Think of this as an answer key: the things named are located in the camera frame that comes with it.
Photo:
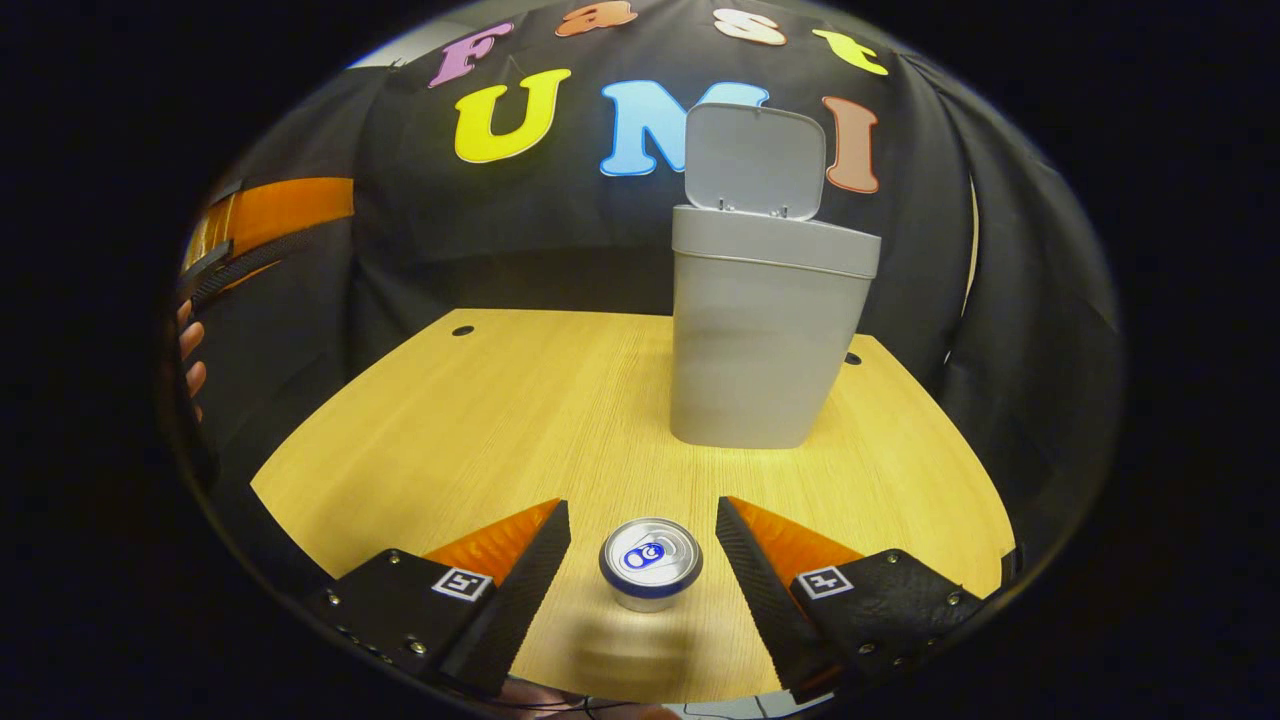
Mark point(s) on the white desktop garbage bin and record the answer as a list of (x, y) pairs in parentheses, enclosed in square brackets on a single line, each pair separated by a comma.
[(760, 340)]

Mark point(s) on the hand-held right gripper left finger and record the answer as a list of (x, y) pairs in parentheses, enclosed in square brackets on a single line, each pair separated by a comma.
[(520, 590)]

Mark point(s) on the wooden desktop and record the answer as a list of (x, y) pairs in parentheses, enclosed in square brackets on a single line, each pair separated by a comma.
[(500, 420)]

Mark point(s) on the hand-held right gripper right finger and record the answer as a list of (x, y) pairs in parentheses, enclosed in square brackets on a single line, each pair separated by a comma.
[(765, 600)]

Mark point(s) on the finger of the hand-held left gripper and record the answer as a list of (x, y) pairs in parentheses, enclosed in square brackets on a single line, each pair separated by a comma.
[(255, 265), (290, 210)]

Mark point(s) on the silver blue pop can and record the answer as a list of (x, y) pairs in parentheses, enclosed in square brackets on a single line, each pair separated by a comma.
[(650, 560)]

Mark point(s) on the black backdrop cloth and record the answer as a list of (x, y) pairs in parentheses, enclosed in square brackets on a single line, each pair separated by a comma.
[(450, 240)]

